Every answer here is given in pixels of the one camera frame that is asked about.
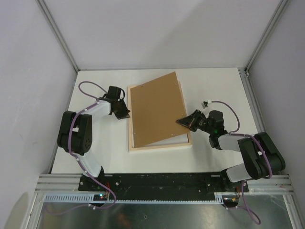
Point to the left aluminium corner post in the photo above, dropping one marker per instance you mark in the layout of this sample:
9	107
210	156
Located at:
57	33

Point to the cat and books photo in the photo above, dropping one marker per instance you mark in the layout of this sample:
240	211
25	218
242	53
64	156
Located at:
184	140

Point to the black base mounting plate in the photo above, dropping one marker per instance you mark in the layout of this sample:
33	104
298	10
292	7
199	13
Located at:
163	186

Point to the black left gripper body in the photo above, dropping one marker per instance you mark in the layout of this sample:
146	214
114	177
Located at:
115	112

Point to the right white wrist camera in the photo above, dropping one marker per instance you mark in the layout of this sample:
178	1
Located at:
205	104

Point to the brown cardboard backing board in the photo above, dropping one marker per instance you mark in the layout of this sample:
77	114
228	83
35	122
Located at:
156	105

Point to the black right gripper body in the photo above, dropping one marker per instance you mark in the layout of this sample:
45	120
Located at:
199	122

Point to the aluminium corner post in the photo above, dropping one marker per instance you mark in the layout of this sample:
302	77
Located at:
273	22
57	33

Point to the white wooden picture frame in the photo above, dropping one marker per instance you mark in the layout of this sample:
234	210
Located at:
130	126

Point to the right aluminium corner post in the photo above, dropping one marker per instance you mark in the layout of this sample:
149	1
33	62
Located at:
273	22

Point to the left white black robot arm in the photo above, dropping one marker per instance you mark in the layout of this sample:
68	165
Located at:
75	135

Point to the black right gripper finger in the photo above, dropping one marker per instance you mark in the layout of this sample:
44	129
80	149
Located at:
186	120
186	125

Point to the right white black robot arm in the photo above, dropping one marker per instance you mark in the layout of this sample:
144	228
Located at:
261	158

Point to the aluminium front rail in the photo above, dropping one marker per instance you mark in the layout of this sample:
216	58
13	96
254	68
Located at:
64	183

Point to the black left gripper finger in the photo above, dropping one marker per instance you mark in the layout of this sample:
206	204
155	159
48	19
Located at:
123	110
123	116

